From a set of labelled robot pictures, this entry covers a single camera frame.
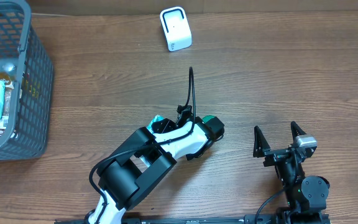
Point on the yellow oil bottle silver cap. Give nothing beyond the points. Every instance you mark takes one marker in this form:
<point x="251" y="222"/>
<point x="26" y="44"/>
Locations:
<point x="9" y="66"/>

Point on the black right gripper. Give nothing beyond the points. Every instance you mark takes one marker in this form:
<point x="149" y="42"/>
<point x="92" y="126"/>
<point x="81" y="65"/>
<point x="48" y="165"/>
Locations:
<point x="261" y="147"/>

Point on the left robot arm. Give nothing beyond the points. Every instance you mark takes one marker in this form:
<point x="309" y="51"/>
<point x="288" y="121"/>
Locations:
<point x="136" y="167"/>

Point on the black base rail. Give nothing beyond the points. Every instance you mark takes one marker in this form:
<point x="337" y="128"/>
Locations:
<point x="247" y="219"/>

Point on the green lid white jar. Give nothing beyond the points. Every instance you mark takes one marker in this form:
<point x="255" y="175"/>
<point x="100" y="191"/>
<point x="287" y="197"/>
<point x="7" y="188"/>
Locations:
<point x="207" y="118"/>

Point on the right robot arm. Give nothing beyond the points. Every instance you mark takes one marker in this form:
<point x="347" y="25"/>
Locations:
<point x="306" y="195"/>

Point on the small teal tissue pack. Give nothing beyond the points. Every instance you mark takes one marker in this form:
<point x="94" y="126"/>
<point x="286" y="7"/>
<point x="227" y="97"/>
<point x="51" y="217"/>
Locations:
<point x="154" y="120"/>

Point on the white barcode scanner stand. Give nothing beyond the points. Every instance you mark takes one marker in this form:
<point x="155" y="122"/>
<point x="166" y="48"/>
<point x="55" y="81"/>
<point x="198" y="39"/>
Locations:
<point x="176" y="28"/>

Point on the grey plastic mesh basket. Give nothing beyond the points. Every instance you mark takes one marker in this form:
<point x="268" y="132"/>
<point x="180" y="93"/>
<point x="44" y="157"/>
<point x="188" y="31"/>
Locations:
<point x="29" y="114"/>

